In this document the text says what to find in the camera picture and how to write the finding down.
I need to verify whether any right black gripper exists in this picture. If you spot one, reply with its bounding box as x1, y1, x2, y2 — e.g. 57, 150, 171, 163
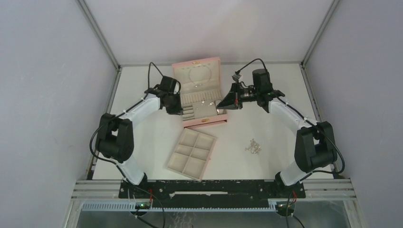
216, 82, 259, 110

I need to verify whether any silver hoop necklace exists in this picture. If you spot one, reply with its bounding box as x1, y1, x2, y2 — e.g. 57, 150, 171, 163
188, 66, 213, 88

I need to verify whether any pink jewelry box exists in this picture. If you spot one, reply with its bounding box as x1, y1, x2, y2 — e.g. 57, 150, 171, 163
172, 57, 229, 128

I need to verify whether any beige six-compartment tray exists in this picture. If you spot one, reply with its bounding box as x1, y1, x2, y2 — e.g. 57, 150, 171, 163
166, 128, 217, 181

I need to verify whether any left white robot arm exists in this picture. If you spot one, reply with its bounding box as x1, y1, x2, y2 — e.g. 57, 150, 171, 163
89, 76, 183, 198

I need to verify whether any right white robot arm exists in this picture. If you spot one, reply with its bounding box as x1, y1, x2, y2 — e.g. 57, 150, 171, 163
217, 68, 338, 198

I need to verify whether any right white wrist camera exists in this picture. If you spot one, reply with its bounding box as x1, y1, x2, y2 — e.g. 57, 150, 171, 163
232, 72, 242, 83

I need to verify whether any silver chain pile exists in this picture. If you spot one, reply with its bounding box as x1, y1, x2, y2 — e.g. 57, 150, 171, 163
244, 138, 262, 155

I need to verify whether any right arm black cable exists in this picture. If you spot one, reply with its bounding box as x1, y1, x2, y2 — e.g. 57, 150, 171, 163
236, 58, 346, 218

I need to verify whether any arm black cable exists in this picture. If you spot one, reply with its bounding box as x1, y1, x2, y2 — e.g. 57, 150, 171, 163
236, 58, 346, 218
89, 61, 182, 190

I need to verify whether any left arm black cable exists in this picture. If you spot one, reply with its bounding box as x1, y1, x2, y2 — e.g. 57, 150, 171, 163
89, 61, 182, 190

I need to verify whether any black mounting base plate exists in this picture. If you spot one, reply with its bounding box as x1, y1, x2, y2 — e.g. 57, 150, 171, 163
118, 180, 306, 209

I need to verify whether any white slotted cable duct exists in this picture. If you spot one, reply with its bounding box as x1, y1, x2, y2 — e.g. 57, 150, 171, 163
81, 201, 284, 212

